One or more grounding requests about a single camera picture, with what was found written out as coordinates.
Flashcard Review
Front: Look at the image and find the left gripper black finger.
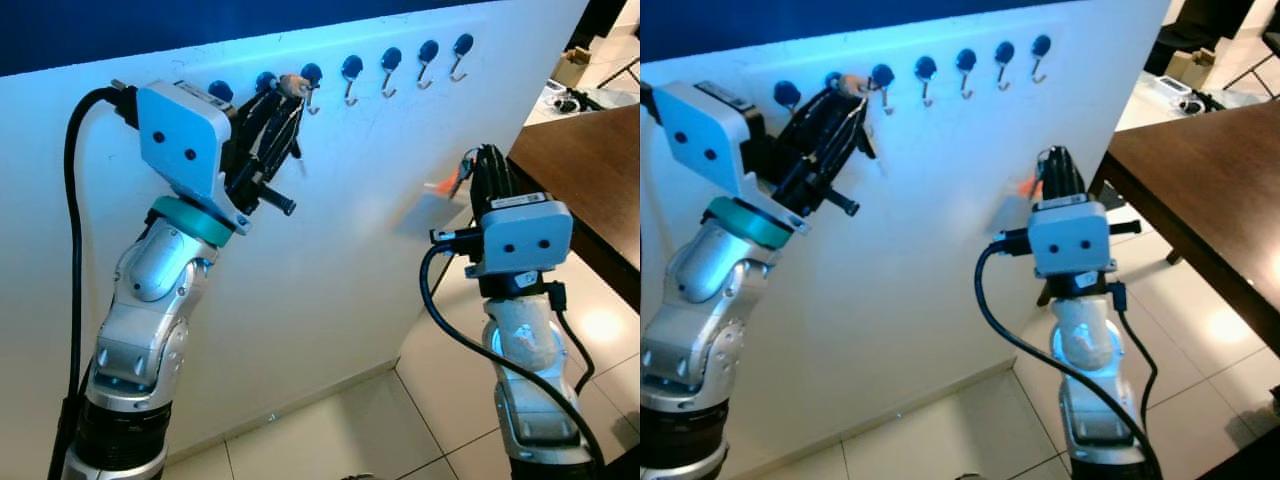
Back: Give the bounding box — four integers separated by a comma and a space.
785, 88, 840, 167
815, 97, 880, 187
262, 97, 305, 187
230, 92, 277, 177

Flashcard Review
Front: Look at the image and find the clear pouch with orange tag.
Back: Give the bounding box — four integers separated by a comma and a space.
990, 170, 1047, 233
403, 164, 473, 237

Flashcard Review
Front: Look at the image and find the dark brown wooden table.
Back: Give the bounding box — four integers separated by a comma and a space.
1090, 95, 1280, 361
505, 100, 641, 311

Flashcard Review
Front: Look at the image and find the small cardboard box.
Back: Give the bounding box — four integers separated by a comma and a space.
553, 48, 593, 89
1165, 48, 1218, 86

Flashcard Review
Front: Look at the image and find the dark furniture piece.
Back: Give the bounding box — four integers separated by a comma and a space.
1158, 0, 1241, 53
568, 0, 629, 51

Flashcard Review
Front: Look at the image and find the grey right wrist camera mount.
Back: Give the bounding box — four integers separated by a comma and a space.
1027, 195, 1117, 280
465, 195, 575, 280

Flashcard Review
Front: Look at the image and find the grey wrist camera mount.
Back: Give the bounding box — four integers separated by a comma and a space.
135, 80, 253, 236
465, 195, 575, 280
1027, 195, 1117, 280
655, 80, 809, 236

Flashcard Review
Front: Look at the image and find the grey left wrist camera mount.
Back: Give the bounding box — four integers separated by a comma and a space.
655, 80, 809, 236
135, 80, 253, 236

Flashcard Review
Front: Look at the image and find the left arm thick black cable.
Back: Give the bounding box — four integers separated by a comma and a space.
45, 85, 137, 480

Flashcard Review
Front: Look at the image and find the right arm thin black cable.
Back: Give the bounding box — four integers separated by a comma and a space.
545, 283, 598, 398
1105, 283, 1161, 421

